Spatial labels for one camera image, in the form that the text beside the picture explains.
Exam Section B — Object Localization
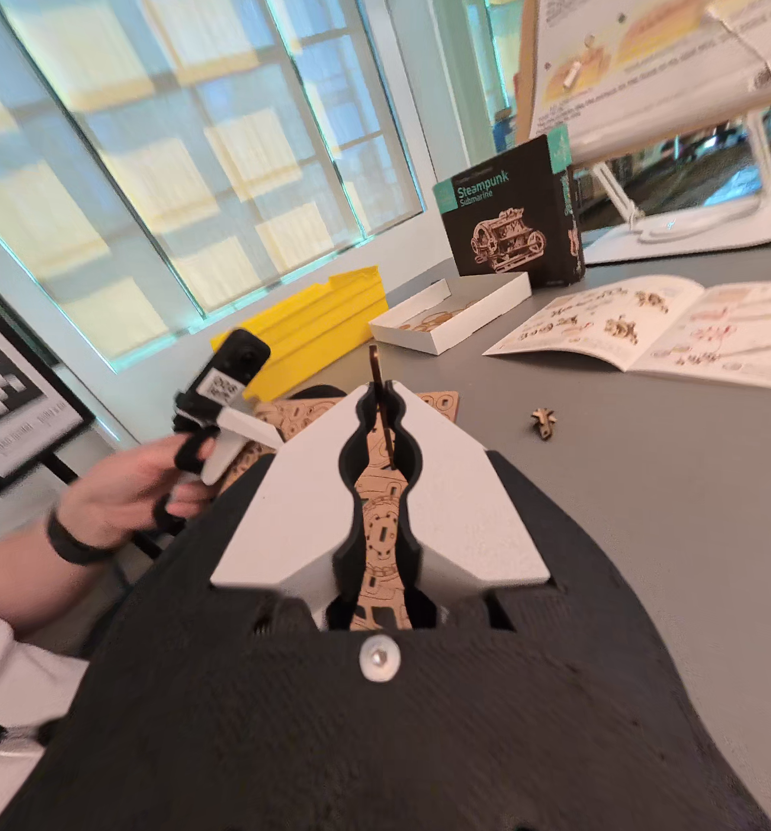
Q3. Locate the black model kit box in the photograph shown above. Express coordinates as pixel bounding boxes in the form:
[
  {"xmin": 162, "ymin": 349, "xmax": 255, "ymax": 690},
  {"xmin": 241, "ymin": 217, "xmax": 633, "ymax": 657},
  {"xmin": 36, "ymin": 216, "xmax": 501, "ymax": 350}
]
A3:
[{"xmin": 432, "ymin": 133, "xmax": 586, "ymax": 288}]

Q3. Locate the black framed marker sign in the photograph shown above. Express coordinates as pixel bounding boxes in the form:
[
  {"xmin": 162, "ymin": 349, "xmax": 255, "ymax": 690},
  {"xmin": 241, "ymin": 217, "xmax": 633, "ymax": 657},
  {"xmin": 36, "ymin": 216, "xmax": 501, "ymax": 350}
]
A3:
[{"xmin": 0, "ymin": 263, "xmax": 97, "ymax": 497}]

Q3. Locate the black wristband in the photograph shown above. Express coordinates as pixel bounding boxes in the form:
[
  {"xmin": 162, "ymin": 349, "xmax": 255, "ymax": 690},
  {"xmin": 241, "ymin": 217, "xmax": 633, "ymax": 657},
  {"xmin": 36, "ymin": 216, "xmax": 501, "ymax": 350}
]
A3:
[{"xmin": 47, "ymin": 506, "xmax": 115, "ymax": 566}]

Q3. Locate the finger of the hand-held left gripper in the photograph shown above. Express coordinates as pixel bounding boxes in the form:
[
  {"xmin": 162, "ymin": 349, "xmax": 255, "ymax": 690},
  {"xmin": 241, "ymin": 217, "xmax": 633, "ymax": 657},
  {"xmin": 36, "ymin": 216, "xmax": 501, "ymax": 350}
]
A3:
[
  {"xmin": 218, "ymin": 404, "xmax": 286, "ymax": 451},
  {"xmin": 200, "ymin": 428, "xmax": 245, "ymax": 488}
]

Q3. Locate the person's left hand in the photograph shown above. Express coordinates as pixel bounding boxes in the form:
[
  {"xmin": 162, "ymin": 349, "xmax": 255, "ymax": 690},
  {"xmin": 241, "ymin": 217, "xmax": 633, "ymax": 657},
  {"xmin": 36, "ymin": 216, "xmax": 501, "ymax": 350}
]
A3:
[{"xmin": 60, "ymin": 432, "xmax": 223, "ymax": 554}]

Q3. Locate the black shoulder strap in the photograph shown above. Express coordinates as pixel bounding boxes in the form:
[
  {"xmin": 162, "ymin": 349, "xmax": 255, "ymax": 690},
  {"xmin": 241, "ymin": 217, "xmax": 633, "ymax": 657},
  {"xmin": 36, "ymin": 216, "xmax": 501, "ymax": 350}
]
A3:
[{"xmin": 0, "ymin": 719, "xmax": 58, "ymax": 747}]

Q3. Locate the white display stand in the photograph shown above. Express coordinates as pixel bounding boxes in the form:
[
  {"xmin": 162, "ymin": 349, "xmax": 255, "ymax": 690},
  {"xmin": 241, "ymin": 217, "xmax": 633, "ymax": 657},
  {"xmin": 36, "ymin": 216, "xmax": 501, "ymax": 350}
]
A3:
[{"xmin": 570, "ymin": 110, "xmax": 771, "ymax": 267}]

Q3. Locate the large glass window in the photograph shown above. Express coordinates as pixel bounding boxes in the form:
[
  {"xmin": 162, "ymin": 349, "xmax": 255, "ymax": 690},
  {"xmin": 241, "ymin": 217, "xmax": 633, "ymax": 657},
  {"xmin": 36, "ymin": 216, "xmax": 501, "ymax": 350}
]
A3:
[{"xmin": 0, "ymin": 0, "xmax": 425, "ymax": 374}]

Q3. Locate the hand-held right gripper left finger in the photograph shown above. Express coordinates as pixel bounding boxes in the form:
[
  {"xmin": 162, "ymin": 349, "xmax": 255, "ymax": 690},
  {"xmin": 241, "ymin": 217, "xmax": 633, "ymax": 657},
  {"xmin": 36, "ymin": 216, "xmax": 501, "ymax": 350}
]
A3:
[{"xmin": 210, "ymin": 382, "xmax": 379, "ymax": 631}]

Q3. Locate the instruction poster on cardboard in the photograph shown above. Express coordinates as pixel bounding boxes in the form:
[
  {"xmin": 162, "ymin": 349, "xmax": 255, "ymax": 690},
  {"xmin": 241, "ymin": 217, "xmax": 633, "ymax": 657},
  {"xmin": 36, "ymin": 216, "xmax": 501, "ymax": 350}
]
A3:
[{"xmin": 515, "ymin": 0, "xmax": 771, "ymax": 147}]

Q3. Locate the laser-cut wooden parts sheet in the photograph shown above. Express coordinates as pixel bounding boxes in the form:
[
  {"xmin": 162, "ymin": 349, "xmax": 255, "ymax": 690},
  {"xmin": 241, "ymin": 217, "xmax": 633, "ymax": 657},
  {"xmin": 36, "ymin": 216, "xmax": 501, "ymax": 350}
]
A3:
[{"xmin": 220, "ymin": 390, "xmax": 461, "ymax": 632}]

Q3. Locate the thin wooden stick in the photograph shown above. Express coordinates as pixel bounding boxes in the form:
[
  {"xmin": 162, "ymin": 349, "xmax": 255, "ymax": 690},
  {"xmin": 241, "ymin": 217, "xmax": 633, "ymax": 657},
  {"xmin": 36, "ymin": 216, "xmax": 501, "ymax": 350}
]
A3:
[{"xmin": 368, "ymin": 344, "xmax": 399, "ymax": 471}]

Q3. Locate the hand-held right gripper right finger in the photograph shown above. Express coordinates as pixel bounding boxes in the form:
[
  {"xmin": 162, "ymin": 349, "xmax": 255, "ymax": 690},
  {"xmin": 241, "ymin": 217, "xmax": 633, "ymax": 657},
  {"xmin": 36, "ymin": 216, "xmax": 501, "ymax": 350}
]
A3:
[{"xmin": 391, "ymin": 380, "xmax": 552, "ymax": 628}]

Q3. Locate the open instruction booklet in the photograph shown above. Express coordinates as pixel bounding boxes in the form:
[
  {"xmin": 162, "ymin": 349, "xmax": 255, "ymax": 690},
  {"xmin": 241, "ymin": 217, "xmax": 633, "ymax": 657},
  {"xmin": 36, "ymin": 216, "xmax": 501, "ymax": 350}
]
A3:
[{"xmin": 483, "ymin": 276, "xmax": 771, "ymax": 393}]

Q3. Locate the white cardboard box tray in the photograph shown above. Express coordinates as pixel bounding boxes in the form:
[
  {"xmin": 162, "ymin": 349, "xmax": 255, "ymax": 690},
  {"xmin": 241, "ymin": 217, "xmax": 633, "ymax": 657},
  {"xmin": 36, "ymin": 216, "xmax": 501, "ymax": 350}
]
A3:
[{"xmin": 368, "ymin": 271, "xmax": 532, "ymax": 357}]

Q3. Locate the pile of wooden rings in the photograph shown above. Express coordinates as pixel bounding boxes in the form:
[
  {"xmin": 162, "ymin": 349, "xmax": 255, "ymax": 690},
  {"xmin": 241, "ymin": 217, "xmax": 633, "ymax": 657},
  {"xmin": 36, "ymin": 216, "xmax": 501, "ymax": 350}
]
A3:
[{"xmin": 398, "ymin": 310, "xmax": 467, "ymax": 333}]

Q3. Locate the yellow plastic bin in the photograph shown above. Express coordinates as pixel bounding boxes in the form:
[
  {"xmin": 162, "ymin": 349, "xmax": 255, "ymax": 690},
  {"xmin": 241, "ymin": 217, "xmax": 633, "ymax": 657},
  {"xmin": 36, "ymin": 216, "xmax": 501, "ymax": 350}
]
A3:
[{"xmin": 210, "ymin": 265, "xmax": 386, "ymax": 403}]

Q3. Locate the person's white shirt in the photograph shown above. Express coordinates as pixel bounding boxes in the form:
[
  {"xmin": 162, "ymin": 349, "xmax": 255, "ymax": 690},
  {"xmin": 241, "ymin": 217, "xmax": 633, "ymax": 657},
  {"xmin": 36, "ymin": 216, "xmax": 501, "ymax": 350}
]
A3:
[{"xmin": 0, "ymin": 604, "xmax": 91, "ymax": 831}]

